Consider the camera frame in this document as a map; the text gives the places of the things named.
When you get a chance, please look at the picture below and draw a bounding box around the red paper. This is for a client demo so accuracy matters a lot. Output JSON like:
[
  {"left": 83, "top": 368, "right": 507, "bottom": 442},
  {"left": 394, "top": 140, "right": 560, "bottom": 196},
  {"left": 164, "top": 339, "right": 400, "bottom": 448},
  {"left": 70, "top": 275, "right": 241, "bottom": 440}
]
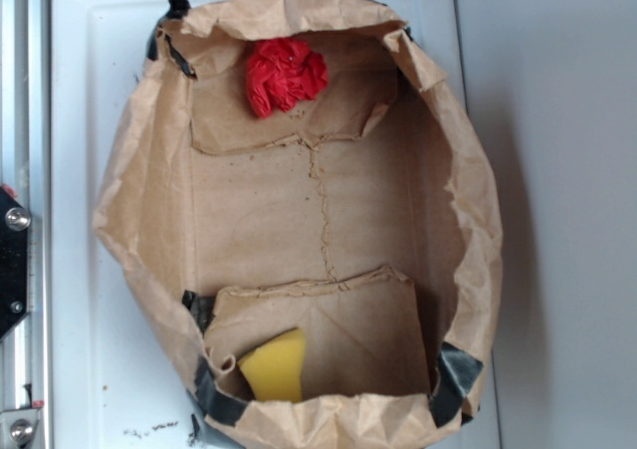
[{"left": 246, "top": 38, "right": 328, "bottom": 118}]

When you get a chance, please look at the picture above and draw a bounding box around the brown paper bag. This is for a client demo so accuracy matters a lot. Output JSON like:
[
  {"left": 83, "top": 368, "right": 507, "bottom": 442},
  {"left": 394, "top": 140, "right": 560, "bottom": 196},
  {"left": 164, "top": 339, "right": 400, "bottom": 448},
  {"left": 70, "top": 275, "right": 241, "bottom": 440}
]
[{"left": 94, "top": 0, "right": 503, "bottom": 448}]

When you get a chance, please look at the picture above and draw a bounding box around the yellow sponge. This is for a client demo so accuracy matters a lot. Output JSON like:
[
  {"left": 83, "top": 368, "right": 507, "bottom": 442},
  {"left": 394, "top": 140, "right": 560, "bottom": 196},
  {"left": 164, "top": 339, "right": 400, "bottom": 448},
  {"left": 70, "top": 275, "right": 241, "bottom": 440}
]
[{"left": 238, "top": 329, "right": 307, "bottom": 403}]

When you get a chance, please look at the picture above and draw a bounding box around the black tape strip right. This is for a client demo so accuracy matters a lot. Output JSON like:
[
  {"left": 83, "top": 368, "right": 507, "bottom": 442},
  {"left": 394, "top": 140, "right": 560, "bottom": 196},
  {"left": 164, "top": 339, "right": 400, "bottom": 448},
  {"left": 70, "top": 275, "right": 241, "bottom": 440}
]
[{"left": 429, "top": 341, "right": 485, "bottom": 428}]

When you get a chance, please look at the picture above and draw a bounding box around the black tape strip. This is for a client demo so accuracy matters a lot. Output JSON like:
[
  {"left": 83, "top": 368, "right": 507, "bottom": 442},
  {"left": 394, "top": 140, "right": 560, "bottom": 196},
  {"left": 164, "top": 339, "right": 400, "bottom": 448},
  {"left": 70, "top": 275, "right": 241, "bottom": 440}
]
[
  {"left": 187, "top": 355, "right": 248, "bottom": 427},
  {"left": 429, "top": 341, "right": 485, "bottom": 428}
]

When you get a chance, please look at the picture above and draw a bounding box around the black tape strip left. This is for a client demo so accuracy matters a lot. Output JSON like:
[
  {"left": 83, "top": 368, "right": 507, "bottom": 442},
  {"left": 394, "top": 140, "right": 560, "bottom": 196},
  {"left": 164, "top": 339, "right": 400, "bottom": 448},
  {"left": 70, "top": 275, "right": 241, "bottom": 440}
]
[{"left": 187, "top": 355, "right": 248, "bottom": 427}]

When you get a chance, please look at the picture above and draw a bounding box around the white plastic tray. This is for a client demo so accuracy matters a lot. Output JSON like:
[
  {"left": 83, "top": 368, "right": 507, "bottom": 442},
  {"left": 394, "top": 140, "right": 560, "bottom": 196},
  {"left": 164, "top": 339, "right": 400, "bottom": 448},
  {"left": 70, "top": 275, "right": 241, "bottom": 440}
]
[{"left": 50, "top": 0, "right": 499, "bottom": 448}]

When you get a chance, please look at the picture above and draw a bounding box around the black metal bracket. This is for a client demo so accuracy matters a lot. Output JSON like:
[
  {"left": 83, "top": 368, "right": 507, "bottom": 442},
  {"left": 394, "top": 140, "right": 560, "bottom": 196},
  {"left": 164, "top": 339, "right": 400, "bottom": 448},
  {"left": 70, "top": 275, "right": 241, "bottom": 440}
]
[{"left": 0, "top": 184, "right": 32, "bottom": 341}]

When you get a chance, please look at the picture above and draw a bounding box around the aluminium frame rail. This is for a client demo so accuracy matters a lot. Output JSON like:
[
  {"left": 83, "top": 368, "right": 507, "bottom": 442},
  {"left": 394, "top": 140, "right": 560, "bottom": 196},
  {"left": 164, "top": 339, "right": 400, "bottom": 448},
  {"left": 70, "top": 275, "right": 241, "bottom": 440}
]
[{"left": 1, "top": 0, "right": 53, "bottom": 448}]

